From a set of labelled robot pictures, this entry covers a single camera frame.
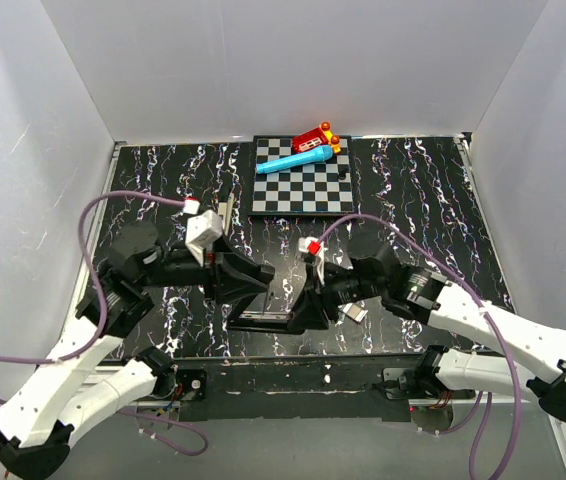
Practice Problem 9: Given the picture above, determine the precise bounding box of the red yellow toy bus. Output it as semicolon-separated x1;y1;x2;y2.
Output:
291;121;341;154

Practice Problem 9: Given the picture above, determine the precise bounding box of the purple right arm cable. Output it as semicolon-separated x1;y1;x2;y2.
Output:
318;213;524;480

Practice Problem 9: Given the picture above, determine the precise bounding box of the black white chessboard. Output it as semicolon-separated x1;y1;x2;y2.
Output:
249;137;355;217

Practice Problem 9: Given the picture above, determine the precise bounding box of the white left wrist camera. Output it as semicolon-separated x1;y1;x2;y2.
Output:
185;210;223;266

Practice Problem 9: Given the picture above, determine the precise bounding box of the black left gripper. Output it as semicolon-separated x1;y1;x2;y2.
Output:
138;228;269;304

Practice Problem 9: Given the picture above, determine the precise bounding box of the black marker pen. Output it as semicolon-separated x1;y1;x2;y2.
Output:
227;312;308;335

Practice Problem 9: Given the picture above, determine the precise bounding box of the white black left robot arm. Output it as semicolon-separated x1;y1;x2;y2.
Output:
0;222;275;479

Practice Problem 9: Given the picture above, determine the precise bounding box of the aluminium rail frame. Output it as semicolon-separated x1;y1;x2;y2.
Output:
7;132;566;480

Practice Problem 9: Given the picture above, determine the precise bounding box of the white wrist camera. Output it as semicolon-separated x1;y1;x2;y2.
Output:
298;237;325;272
185;210;223;266

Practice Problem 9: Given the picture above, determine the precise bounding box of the black silver stapler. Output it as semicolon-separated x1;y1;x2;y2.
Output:
218;192;235;236

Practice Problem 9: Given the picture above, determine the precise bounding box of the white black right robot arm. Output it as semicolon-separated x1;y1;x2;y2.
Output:
288;237;566;423

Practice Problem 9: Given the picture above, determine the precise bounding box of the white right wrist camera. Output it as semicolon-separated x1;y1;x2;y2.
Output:
298;237;325;272

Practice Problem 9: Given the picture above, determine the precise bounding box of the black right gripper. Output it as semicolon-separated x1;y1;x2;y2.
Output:
287;263;384;332

